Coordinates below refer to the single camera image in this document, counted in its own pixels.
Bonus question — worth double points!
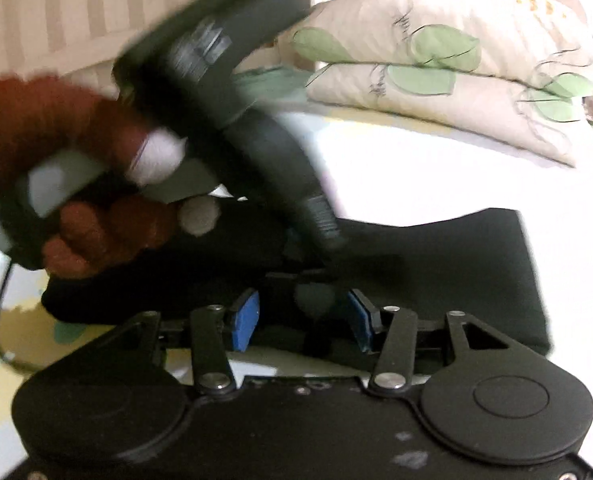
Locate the pastel printed bed sheet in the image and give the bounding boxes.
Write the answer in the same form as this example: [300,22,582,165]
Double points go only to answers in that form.
[0,67,593,480]

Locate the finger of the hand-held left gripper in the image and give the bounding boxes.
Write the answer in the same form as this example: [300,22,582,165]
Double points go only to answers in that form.
[294,192,351,263]

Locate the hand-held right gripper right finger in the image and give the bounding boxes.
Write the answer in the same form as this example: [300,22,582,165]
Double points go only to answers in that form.
[347,287,513,394]

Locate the upper leaf-print pillow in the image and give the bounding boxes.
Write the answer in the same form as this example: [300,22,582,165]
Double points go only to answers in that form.
[276,0,593,168]

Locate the black pants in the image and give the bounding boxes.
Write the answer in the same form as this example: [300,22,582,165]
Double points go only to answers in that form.
[41,200,551,377]

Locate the person's left hand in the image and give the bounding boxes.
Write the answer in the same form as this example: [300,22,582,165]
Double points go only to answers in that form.
[0,72,222,281]

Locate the wooden slatted bed rail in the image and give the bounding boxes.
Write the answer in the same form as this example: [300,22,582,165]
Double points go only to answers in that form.
[0,0,312,81]

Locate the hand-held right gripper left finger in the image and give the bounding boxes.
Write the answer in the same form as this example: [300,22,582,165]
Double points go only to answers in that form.
[121,287,262,397]

